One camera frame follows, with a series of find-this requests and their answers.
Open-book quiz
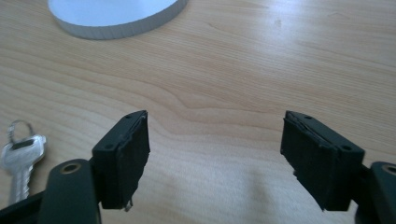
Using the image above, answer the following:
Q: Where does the silver key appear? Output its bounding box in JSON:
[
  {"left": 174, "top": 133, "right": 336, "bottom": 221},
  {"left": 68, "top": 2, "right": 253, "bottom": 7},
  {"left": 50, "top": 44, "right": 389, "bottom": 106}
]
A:
[{"left": 0, "top": 133, "right": 48, "bottom": 205}]

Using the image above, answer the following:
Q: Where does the silver key ring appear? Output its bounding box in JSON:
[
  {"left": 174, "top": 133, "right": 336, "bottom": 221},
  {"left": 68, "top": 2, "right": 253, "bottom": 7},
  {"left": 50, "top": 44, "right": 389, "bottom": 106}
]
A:
[{"left": 7, "top": 119, "right": 35, "bottom": 145}]

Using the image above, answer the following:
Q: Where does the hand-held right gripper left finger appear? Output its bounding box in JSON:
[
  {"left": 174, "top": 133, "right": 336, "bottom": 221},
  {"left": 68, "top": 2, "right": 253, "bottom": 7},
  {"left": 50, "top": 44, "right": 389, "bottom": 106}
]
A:
[{"left": 91, "top": 109, "right": 151, "bottom": 213}]

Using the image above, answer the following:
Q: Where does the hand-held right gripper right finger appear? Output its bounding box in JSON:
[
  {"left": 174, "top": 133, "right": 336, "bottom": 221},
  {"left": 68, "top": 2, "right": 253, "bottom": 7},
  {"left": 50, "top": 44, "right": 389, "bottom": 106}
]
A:
[{"left": 279, "top": 110, "right": 366, "bottom": 212}]

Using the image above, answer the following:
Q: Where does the white round disc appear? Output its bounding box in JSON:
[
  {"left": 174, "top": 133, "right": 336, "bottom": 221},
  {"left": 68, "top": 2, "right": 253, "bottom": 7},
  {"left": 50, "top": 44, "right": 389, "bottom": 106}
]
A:
[{"left": 47, "top": 0, "right": 190, "bottom": 41}]

